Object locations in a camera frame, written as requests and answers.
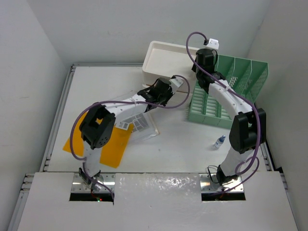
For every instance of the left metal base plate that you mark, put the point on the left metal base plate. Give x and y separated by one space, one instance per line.
79 186

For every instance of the blue-capped small dropper bottle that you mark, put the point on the blue-capped small dropper bottle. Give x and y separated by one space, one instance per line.
219 141

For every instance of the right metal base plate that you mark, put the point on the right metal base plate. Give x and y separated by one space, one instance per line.
208 184

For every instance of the white foam front panel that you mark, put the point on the white foam front panel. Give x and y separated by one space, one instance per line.
156 202

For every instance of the orange plastic folder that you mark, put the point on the orange plastic folder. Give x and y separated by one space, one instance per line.
112 153

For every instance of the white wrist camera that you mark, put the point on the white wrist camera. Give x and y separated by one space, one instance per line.
211 44
176 82

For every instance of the green plastic file organizer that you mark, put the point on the green plastic file organizer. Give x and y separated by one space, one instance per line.
245 76

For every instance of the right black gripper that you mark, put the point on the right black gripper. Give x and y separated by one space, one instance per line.
193 68

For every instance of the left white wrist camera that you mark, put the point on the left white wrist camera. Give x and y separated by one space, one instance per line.
176 82

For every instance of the clear sleeve with documents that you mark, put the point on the clear sleeve with documents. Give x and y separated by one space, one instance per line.
142 122

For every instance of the white three-drawer storage box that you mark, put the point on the white three-drawer storage box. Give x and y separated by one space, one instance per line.
165 60

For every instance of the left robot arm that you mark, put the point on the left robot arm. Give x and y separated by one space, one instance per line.
97 126

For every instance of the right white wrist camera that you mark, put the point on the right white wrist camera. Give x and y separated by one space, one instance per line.
211 44

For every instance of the metal base plate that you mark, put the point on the metal base plate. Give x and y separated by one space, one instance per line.
79 186
208 184

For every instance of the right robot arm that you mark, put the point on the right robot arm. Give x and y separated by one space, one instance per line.
248 128

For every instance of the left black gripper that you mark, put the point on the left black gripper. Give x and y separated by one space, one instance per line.
170 92

